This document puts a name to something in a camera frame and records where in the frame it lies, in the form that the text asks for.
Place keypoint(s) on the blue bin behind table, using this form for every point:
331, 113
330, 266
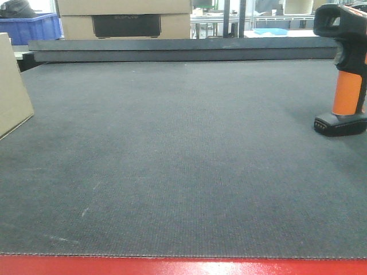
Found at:
46, 26

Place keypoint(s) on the small cardboard package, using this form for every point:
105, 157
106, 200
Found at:
16, 106

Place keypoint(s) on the large box with black print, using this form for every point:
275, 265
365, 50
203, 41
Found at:
126, 26

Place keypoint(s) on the dark grey conveyor belt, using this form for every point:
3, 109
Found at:
188, 159

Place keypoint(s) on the orange black barcode scanner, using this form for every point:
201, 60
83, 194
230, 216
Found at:
347, 26

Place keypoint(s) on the red metal conveyor table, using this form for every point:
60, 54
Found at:
17, 264

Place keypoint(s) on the black bag in bin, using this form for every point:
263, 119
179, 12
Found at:
17, 9

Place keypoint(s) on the black vertical pole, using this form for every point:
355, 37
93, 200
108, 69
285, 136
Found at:
225, 32

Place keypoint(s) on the upper stacked cardboard box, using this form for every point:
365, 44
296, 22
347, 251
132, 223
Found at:
79, 7

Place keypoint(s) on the light blue tray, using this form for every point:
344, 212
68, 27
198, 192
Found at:
270, 31

